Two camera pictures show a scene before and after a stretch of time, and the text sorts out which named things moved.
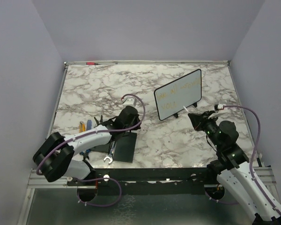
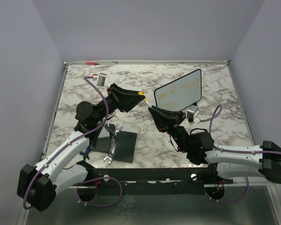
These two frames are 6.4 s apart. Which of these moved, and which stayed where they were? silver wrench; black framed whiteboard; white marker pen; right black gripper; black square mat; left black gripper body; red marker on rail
Moved: left black gripper body; right black gripper; white marker pen
Stayed: black square mat; silver wrench; red marker on rail; black framed whiteboard
